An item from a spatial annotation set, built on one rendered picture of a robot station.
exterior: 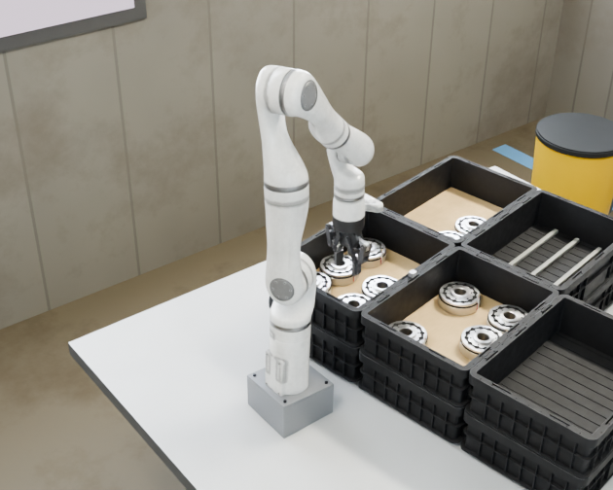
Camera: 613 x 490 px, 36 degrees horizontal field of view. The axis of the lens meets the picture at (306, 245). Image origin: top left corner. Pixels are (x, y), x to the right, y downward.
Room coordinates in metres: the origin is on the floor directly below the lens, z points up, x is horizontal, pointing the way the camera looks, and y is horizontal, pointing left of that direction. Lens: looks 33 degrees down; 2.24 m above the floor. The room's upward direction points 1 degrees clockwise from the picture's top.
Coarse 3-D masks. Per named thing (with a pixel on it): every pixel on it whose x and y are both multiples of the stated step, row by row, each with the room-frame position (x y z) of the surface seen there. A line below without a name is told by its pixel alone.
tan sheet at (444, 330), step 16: (432, 304) 1.89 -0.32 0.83; (480, 304) 1.89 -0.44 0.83; (496, 304) 1.89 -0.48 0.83; (416, 320) 1.82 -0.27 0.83; (432, 320) 1.83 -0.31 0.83; (448, 320) 1.83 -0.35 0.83; (464, 320) 1.83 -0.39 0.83; (480, 320) 1.83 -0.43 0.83; (432, 336) 1.76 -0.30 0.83; (448, 336) 1.76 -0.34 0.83; (448, 352) 1.70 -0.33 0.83
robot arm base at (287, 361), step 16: (272, 336) 1.62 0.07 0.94; (288, 336) 1.60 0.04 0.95; (304, 336) 1.61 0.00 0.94; (272, 352) 1.62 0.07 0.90; (288, 352) 1.60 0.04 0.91; (304, 352) 1.61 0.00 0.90; (272, 368) 1.61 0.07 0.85; (288, 368) 1.60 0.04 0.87; (304, 368) 1.61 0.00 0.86; (272, 384) 1.61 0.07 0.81; (288, 384) 1.59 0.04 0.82; (304, 384) 1.61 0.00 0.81
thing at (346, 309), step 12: (384, 216) 2.16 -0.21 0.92; (324, 228) 2.08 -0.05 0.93; (420, 228) 2.09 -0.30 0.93; (312, 240) 2.03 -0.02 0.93; (444, 240) 2.03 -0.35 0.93; (444, 252) 1.98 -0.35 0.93; (420, 264) 1.92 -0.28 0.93; (408, 276) 1.87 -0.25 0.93; (324, 300) 1.79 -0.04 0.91; (336, 300) 1.77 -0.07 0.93; (372, 300) 1.77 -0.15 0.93; (348, 312) 1.74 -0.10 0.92; (360, 312) 1.73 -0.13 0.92
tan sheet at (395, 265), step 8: (392, 256) 2.11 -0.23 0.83; (400, 256) 2.11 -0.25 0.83; (384, 264) 2.06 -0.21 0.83; (392, 264) 2.06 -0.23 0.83; (400, 264) 2.06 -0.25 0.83; (408, 264) 2.06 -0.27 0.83; (416, 264) 2.07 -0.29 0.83; (368, 272) 2.03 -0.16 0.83; (376, 272) 2.03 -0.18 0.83; (384, 272) 2.03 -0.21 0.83; (392, 272) 2.03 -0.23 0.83; (400, 272) 2.03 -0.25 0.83; (408, 272) 2.03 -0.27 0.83; (360, 280) 1.99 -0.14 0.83; (336, 288) 1.96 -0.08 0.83; (344, 288) 1.96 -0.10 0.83; (352, 288) 1.96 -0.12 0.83; (360, 288) 1.96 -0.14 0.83; (336, 296) 1.92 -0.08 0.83
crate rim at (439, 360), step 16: (448, 256) 1.96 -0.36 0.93; (480, 256) 1.96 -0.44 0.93; (512, 272) 1.89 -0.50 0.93; (400, 288) 1.82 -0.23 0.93; (544, 288) 1.83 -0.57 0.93; (544, 304) 1.76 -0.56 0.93; (368, 320) 1.70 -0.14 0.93; (528, 320) 1.70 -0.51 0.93; (384, 336) 1.66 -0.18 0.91; (400, 336) 1.64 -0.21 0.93; (416, 352) 1.60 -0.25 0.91; (432, 352) 1.58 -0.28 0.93; (448, 368) 1.55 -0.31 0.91; (464, 368) 1.53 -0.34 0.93
